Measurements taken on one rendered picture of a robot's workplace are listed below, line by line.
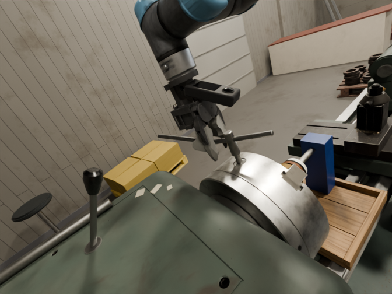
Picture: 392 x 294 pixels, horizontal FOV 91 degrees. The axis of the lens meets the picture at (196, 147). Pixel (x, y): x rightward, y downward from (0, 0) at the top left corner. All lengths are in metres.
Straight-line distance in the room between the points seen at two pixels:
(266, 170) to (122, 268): 0.33
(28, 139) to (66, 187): 0.81
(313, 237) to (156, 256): 0.31
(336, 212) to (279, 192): 0.41
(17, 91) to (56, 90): 0.39
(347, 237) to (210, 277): 0.55
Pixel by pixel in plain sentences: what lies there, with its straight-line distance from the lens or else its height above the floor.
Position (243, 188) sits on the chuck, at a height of 1.23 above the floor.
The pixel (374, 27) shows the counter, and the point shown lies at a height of 0.60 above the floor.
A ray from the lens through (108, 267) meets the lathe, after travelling 0.41.
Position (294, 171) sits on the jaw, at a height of 1.19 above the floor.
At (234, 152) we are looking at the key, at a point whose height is 1.27.
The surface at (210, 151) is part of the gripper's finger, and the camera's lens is 0.45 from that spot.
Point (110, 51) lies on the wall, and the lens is 3.57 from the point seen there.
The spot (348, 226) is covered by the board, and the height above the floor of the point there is 0.88.
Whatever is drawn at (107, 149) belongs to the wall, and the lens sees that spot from 3.43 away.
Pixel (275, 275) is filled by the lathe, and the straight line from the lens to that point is 0.29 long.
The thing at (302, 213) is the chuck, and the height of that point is 1.16.
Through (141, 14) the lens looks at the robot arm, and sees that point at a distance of 0.45.
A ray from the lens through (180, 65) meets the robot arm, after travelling 0.43.
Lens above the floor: 1.51
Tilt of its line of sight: 26 degrees down
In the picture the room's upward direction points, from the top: 23 degrees counter-clockwise
